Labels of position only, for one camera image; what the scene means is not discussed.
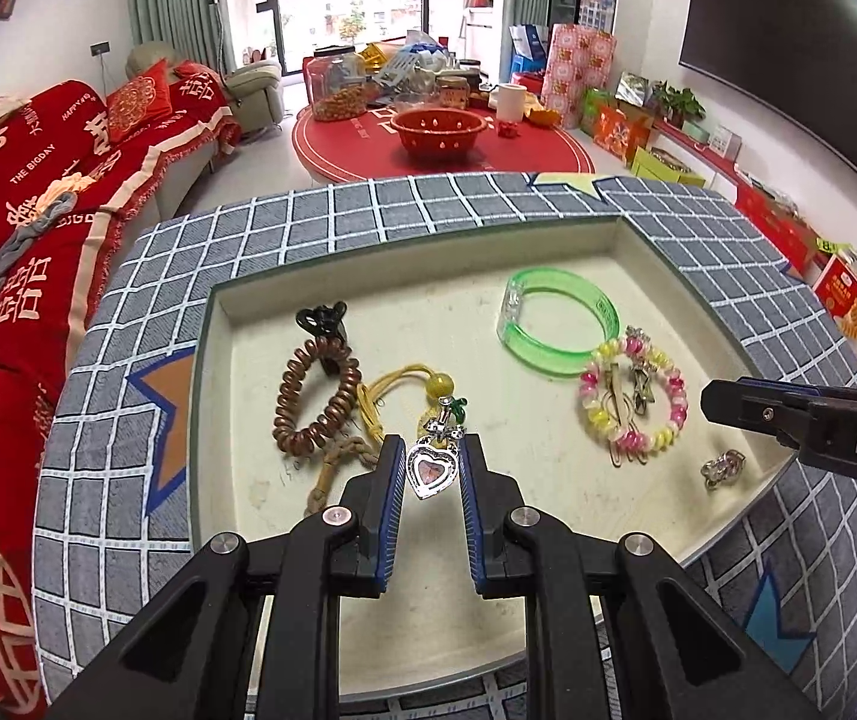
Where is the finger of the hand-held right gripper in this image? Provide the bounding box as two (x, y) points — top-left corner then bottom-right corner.
(700, 377), (812, 452)

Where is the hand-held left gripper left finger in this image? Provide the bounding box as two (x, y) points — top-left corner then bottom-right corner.
(46, 433), (409, 720)

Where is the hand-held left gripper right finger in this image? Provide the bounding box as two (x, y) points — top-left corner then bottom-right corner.
(457, 433), (823, 720)

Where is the silver heart pendant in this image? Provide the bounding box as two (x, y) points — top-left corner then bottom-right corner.
(406, 401), (469, 502)

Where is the tan braided bracelet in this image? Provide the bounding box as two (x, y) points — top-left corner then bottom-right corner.
(304, 435), (385, 515)

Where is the copper spiral hair tie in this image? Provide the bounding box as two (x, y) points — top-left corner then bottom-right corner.
(272, 336), (361, 458)

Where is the rhinestone hair clip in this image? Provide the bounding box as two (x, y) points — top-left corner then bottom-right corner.
(625, 326), (658, 415)

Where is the yellow cord bead bracelet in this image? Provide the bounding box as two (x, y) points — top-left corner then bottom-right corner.
(359, 364), (471, 458)

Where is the gold hair clip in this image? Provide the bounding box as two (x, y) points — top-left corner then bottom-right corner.
(600, 361), (655, 466)

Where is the pink yellow beaded bracelet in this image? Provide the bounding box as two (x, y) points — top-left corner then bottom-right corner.
(579, 337), (688, 455)

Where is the grey-green jewelry tray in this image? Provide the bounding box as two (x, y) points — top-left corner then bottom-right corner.
(187, 214), (823, 698)

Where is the orange white carton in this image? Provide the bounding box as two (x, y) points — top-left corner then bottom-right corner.
(811, 253), (857, 357)

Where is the green translucent bangle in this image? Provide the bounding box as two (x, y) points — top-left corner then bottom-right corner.
(498, 268), (621, 378)

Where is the black hair claw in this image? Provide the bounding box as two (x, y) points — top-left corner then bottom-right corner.
(295, 301), (355, 380)

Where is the red covered low cabinet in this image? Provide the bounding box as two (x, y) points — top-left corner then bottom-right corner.
(654, 120), (857, 391)

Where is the orange gift box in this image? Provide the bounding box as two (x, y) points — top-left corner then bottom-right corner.
(594, 105), (651, 162)

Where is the green potted plant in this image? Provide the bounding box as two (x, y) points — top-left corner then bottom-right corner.
(649, 82), (707, 128)

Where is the red round table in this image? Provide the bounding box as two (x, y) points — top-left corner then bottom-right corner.
(292, 101), (596, 185)

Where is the black television screen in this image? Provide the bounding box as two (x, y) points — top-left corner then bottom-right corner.
(679, 0), (857, 211)

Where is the red patterned gift box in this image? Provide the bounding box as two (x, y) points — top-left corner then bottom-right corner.
(544, 24), (617, 128)

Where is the red plastic basket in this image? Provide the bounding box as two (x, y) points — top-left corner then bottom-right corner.
(389, 109), (488, 164)

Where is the white mug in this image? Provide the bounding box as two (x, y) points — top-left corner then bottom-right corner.
(489, 82), (529, 123)

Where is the clear snack jar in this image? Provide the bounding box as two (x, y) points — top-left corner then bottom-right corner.
(303, 49), (370, 122)

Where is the blue white paper bag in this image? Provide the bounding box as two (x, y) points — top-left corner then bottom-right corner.
(510, 24), (550, 61)

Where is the beige armchair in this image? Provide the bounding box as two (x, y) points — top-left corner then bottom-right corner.
(126, 41), (283, 140)

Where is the grey cloth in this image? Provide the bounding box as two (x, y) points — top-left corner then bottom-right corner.
(0, 191), (80, 383)

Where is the red covered sofa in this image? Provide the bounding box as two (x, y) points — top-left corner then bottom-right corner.
(0, 60), (242, 720)

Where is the grey-green curtain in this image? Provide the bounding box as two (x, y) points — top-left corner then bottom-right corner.
(128, 0), (238, 72)

